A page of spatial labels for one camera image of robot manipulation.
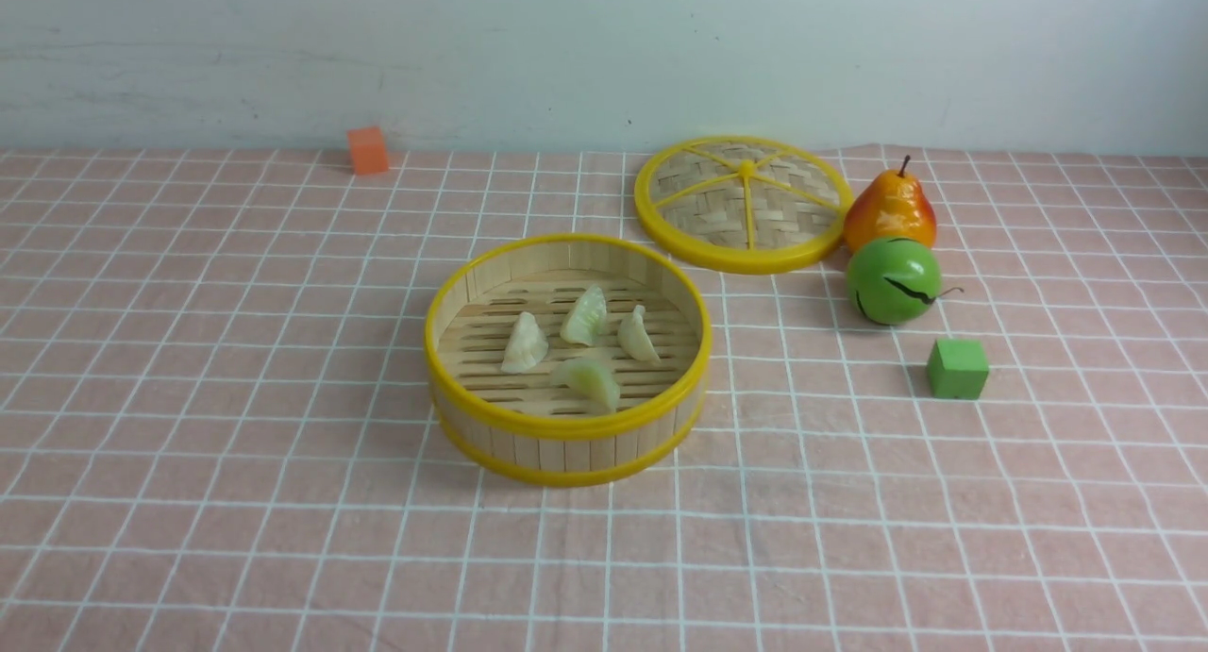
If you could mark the pale green dumpling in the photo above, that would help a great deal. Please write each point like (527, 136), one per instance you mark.
(587, 319)

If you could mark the cream white dumpling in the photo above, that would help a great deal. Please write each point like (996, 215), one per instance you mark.
(633, 338)

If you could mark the green tinted dumpling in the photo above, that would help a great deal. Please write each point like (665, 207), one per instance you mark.
(591, 378)

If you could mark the bamboo steamer tray yellow rim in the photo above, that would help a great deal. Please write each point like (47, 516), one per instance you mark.
(528, 429)

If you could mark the woven bamboo steamer lid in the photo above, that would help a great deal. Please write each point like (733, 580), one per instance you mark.
(742, 205)

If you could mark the orange foam cube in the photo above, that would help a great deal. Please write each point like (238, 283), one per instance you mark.
(368, 151)

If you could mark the green toy melon ball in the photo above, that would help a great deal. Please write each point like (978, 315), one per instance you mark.
(891, 281)

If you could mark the orange yellow toy pear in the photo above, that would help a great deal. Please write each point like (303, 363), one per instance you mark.
(894, 205)

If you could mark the green foam cube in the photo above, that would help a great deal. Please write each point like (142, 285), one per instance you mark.
(957, 369)

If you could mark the pink checkered tablecloth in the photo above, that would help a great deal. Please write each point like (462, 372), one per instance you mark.
(217, 435)

